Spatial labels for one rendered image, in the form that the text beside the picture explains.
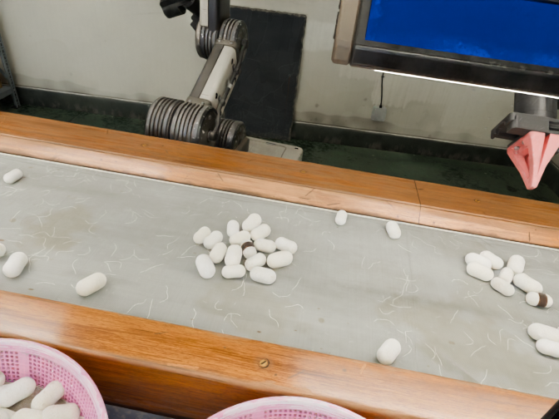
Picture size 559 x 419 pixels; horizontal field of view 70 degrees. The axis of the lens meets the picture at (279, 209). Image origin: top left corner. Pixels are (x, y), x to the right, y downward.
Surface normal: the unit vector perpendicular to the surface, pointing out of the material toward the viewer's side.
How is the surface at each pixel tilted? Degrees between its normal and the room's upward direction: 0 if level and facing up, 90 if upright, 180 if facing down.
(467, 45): 58
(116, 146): 0
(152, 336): 0
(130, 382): 90
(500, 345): 0
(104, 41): 90
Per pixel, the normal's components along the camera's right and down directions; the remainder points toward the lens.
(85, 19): -0.06, 0.59
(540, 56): -0.07, 0.04
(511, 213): 0.11, -0.81
